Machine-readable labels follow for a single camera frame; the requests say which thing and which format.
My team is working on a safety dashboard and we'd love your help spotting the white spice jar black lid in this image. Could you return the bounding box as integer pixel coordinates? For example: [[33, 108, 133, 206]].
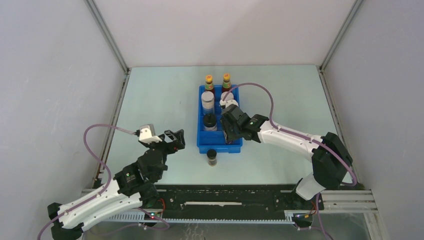
[[202, 113, 217, 131]]

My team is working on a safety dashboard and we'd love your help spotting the clear jar silver lid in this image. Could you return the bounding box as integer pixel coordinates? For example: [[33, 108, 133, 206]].
[[201, 91, 215, 115], [220, 91, 234, 101]]

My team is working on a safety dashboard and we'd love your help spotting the small pepper jar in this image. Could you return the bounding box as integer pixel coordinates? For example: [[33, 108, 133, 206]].
[[206, 149, 217, 167]]

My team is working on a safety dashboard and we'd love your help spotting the red sauce bottle yellow cap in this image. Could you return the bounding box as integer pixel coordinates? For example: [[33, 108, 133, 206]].
[[221, 73, 232, 93]]

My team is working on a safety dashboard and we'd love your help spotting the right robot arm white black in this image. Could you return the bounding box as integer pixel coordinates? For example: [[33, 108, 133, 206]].
[[220, 104, 358, 209]]

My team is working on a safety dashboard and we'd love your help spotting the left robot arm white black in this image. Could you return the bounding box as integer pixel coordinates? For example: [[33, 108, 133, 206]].
[[47, 124, 186, 240]]

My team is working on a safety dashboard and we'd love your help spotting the blue compartment tray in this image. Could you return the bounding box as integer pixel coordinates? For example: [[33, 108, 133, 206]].
[[196, 85, 243, 154]]

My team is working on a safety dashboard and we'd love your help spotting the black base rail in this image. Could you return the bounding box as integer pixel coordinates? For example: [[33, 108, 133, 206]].
[[142, 184, 324, 221]]

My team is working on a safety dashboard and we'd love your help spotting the aluminium frame front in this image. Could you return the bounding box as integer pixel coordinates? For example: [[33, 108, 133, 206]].
[[104, 190, 378, 224]]

